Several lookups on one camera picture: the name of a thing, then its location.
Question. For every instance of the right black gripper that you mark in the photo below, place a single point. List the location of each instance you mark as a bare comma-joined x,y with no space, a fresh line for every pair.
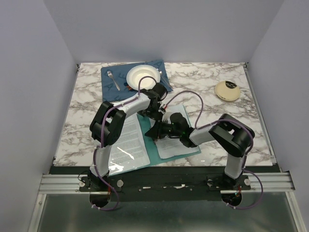
156,132

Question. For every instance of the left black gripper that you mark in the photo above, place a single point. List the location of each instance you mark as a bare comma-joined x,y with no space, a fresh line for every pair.
152,116

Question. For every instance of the printed paper sheets stack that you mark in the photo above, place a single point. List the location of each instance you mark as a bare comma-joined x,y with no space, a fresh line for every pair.
173,148

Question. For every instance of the teal paper folder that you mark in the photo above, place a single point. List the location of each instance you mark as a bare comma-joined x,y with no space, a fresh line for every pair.
145,125

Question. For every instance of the single printed paper sheet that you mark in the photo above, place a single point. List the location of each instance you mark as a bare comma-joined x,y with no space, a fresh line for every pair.
129,152

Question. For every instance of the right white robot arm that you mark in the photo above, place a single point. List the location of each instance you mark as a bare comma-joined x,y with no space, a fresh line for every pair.
234,137

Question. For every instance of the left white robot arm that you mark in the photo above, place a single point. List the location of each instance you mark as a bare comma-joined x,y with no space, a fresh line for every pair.
107,125

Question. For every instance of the small red dark object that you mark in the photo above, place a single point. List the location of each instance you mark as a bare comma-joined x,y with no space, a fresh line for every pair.
128,87

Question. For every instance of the white round bowl plate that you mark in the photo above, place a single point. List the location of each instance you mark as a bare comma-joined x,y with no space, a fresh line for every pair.
138,72

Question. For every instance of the blue cloth placemat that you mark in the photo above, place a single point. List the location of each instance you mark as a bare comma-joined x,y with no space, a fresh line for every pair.
120,82

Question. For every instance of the silver fork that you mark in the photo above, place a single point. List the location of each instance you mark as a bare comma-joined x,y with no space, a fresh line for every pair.
110,75

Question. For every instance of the beige small dish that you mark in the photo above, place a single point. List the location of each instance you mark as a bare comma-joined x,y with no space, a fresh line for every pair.
227,91

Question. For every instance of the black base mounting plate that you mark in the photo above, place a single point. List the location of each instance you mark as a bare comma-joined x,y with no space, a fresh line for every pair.
152,184

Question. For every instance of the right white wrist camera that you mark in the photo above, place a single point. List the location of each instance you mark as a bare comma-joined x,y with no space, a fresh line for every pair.
165,113

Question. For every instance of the aluminium rail frame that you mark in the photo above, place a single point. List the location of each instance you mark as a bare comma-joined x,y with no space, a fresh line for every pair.
269,206

